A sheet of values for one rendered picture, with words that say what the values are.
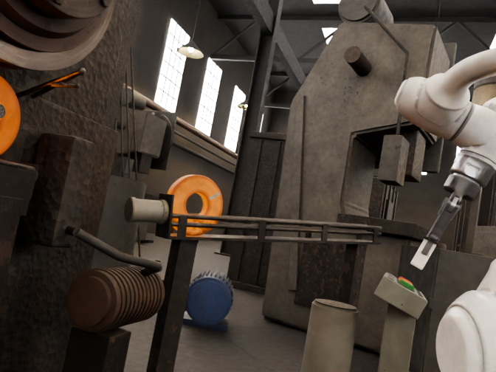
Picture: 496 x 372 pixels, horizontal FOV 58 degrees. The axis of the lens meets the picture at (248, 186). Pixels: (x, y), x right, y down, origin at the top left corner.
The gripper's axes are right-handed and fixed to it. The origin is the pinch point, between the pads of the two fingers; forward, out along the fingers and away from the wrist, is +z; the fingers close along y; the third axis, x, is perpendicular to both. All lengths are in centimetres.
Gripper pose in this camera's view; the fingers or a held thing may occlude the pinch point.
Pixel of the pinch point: (423, 254)
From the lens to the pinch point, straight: 115.8
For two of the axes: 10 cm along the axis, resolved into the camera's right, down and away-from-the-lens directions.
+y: -3.2, -1.4, -9.4
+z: -4.9, 8.7, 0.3
